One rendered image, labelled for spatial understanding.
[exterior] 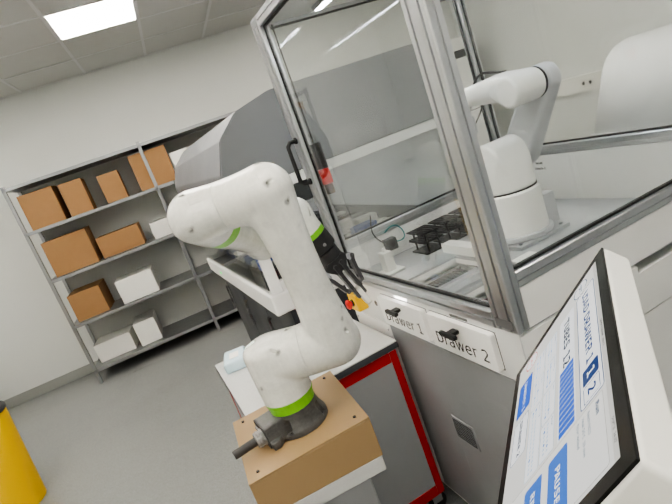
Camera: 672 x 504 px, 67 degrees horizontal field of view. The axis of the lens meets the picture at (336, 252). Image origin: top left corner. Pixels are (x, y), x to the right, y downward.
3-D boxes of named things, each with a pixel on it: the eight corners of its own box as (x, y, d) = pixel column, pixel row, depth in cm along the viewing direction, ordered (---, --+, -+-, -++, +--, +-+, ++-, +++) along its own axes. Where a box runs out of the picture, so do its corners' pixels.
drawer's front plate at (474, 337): (500, 373, 130) (489, 335, 128) (435, 344, 157) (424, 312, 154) (505, 370, 131) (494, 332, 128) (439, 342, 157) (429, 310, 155)
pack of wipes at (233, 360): (249, 366, 206) (245, 356, 205) (227, 375, 205) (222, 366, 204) (247, 352, 220) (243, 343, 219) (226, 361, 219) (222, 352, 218)
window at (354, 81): (495, 307, 127) (374, -107, 104) (350, 267, 205) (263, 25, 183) (497, 306, 127) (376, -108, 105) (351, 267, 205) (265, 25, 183)
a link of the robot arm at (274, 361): (323, 405, 123) (293, 338, 118) (264, 424, 125) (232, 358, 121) (326, 377, 136) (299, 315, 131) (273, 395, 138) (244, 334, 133)
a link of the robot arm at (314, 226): (298, 193, 146) (295, 186, 156) (264, 221, 147) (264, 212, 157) (328, 229, 150) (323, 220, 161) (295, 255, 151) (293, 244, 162)
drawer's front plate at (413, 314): (430, 342, 159) (420, 311, 156) (385, 322, 186) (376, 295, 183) (435, 340, 160) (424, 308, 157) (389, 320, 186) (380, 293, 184)
